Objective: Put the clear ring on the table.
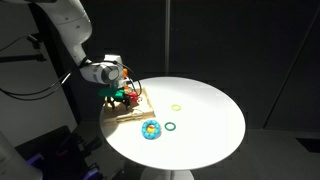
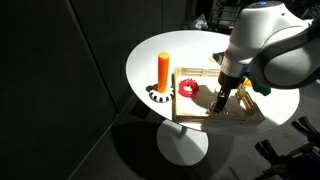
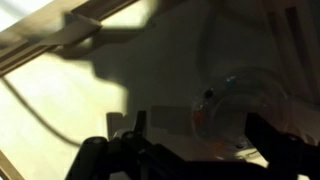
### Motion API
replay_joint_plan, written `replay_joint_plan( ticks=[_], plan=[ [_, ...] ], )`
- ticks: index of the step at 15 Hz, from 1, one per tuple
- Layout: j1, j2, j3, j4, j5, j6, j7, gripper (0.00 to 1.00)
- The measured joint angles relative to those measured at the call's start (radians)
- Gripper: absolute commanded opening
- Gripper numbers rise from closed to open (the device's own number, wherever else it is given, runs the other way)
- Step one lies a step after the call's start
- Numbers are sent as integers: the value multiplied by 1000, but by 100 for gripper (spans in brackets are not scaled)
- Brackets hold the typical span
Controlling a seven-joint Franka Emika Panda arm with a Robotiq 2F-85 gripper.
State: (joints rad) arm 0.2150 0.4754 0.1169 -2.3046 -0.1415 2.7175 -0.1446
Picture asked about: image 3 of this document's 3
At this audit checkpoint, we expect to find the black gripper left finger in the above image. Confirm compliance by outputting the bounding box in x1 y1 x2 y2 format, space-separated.
65 110 188 180

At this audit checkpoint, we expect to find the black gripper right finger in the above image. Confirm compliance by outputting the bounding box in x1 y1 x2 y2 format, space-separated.
244 112 320 180

